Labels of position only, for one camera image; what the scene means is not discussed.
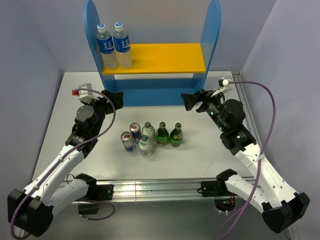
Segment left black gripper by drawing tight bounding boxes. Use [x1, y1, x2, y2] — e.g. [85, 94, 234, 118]
[82, 89, 123, 136]

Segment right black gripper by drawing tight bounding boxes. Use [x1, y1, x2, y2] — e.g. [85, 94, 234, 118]
[181, 88, 228, 132]

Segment red bull can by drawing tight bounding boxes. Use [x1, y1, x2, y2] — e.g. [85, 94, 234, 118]
[129, 122, 141, 144]
[120, 131, 135, 152]

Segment green perrier bottle yellow label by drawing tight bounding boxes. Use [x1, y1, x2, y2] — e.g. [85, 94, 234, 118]
[169, 122, 184, 148]

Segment clear glass bottle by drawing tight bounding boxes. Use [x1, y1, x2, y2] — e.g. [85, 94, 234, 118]
[141, 122, 156, 144]
[138, 135, 153, 157]

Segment green bottle red label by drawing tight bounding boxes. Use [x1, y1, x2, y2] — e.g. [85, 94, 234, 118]
[155, 121, 169, 147]

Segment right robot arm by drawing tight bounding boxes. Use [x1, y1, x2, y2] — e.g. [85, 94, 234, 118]
[181, 89, 310, 234]

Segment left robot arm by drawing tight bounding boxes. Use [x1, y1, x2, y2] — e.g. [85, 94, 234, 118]
[7, 88, 124, 240]

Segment blue and yellow shelf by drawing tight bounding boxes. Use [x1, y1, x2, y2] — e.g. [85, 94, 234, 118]
[83, 0, 221, 107]

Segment right water bottle blue label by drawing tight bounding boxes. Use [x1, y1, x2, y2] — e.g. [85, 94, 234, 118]
[113, 21, 133, 69]

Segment water bottle blue label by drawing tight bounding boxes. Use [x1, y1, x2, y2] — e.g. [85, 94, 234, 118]
[113, 21, 133, 69]
[96, 23, 119, 70]

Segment left water bottle blue label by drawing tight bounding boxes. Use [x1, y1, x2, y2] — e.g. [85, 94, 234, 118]
[96, 23, 119, 70]

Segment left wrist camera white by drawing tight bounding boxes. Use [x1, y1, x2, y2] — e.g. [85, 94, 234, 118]
[71, 83, 98, 104]

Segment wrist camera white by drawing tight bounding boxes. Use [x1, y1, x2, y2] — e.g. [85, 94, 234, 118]
[71, 83, 98, 104]
[211, 77, 234, 98]

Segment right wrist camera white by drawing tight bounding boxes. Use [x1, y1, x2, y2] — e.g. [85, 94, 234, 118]
[211, 77, 234, 98]

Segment aluminium side rail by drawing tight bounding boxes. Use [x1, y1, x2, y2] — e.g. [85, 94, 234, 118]
[234, 83, 262, 147]

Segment aluminium front rail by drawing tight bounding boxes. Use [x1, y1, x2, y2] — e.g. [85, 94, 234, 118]
[57, 176, 256, 204]

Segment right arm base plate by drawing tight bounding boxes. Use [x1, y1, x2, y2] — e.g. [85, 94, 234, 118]
[197, 180, 226, 198]

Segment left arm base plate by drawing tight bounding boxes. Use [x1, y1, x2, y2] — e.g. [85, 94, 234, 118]
[83, 184, 114, 201]

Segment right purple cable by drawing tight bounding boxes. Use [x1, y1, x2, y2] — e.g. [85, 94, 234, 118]
[214, 80, 276, 240]

